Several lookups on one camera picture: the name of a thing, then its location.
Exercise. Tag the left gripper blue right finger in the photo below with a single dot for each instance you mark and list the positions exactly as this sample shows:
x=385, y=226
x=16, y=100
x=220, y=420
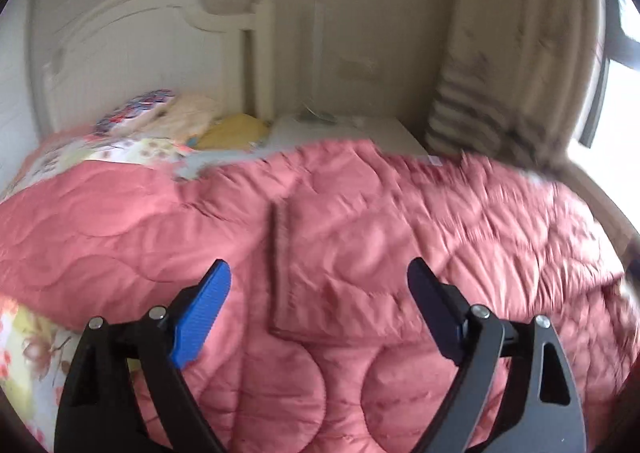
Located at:
x=443, y=309

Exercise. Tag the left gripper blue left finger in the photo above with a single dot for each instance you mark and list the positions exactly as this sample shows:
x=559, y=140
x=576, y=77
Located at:
x=195, y=310

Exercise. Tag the pink quilted comforter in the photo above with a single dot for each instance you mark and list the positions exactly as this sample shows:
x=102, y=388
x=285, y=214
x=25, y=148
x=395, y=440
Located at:
x=319, y=346

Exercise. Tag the floral bed sheet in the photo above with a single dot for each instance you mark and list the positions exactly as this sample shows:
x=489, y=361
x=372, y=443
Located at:
x=75, y=158

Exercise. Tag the yellow blanket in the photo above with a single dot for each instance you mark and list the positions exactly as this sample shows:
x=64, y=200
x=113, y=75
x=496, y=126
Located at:
x=235, y=132

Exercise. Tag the cream fluffy blanket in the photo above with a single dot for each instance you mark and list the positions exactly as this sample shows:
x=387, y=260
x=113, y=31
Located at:
x=189, y=116

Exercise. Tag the white bedside table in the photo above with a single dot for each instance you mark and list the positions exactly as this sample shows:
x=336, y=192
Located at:
x=387, y=133

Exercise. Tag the colourful patterned pillow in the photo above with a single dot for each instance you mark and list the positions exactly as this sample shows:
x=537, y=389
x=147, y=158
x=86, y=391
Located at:
x=135, y=113

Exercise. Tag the white wooden headboard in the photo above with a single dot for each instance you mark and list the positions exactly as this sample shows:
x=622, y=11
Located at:
x=123, y=48

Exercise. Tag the beige striped curtain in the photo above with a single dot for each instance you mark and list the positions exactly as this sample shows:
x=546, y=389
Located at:
x=517, y=78

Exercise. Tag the window frame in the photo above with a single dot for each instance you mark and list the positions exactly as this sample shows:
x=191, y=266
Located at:
x=614, y=112

